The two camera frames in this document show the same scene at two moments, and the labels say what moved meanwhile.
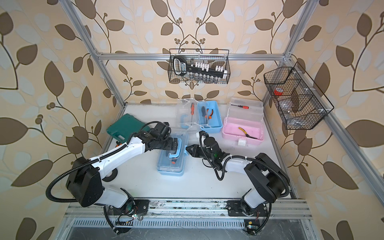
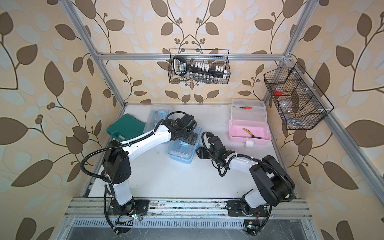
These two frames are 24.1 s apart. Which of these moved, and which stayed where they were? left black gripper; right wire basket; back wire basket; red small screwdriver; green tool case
Moved: left black gripper
Stayed: right wire basket; green tool case; red small screwdriver; back wire basket
